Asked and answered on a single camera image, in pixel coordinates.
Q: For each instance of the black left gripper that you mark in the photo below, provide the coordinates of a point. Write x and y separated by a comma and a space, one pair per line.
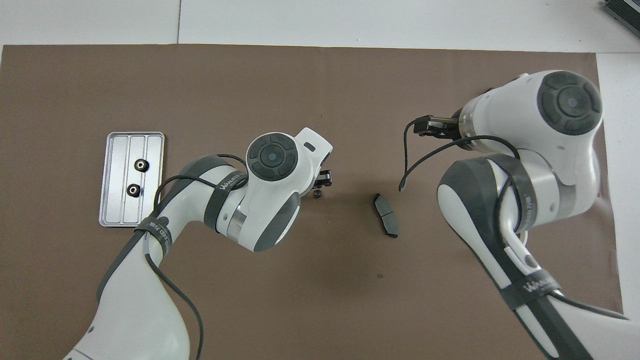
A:
315, 181

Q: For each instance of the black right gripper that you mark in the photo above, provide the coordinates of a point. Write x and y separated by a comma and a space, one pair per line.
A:
445, 128

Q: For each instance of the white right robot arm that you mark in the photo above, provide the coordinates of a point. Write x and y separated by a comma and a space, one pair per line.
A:
530, 115

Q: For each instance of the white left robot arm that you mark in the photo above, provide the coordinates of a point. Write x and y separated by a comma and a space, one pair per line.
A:
125, 310

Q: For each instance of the silver metal tray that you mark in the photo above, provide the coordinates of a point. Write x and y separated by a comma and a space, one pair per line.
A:
117, 175

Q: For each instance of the slim dark grey brake pad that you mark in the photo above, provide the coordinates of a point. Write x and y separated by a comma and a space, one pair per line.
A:
386, 216

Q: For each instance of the brown table mat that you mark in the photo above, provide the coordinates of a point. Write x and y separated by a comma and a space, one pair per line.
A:
300, 290

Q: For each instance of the dark stacked trays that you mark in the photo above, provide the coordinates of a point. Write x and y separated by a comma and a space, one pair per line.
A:
625, 12

